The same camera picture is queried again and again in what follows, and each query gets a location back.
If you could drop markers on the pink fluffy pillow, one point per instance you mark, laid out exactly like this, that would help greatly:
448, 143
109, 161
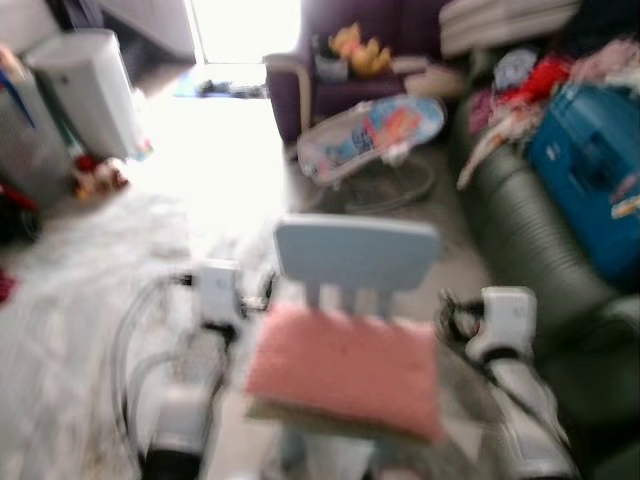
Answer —
345, 365

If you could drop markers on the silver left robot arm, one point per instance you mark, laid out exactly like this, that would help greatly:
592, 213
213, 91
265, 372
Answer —
185, 400

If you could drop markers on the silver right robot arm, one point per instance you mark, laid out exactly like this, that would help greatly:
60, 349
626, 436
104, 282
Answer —
525, 410

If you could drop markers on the green leather sofa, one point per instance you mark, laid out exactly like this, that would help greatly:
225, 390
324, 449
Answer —
520, 230

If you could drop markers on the light blue plastic chair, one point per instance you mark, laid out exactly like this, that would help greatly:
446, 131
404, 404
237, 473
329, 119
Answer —
355, 250

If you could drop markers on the colourful baby bouncer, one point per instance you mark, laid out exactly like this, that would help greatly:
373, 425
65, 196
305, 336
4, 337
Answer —
375, 135

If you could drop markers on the blue hard suitcase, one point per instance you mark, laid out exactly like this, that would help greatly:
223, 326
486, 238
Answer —
585, 170

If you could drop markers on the grey patterned rug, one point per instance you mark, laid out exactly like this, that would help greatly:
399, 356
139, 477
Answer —
70, 300

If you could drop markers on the red small toy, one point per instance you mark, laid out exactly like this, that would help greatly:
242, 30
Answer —
98, 177

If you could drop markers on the blue door mat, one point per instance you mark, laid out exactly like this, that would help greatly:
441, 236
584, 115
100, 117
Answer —
220, 87

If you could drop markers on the grey small container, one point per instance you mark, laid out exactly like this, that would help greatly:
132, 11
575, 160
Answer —
331, 67

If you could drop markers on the red garment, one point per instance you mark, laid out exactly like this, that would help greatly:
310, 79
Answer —
540, 80

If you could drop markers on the yellow plush toy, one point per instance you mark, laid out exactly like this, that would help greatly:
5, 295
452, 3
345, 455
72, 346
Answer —
358, 50

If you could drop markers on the red black bag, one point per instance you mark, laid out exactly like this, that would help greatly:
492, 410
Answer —
15, 215

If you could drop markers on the white air purifier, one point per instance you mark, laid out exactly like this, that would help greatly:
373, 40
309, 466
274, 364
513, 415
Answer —
90, 90

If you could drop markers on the grey fabric bin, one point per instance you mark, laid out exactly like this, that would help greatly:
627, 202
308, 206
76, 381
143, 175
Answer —
30, 140

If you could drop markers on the purple armchair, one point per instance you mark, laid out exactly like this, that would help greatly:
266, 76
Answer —
400, 30

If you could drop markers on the pink clothing heap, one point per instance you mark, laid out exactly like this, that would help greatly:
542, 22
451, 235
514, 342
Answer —
605, 60

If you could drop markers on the white folded bedding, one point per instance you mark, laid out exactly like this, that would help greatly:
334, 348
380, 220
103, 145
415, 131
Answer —
505, 22

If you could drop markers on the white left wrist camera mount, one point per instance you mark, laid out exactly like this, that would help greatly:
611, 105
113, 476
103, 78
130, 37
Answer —
217, 292

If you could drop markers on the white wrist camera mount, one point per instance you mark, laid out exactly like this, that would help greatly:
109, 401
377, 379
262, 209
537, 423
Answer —
217, 292
507, 315

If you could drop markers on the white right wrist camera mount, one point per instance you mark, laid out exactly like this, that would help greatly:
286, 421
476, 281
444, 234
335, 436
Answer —
507, 315

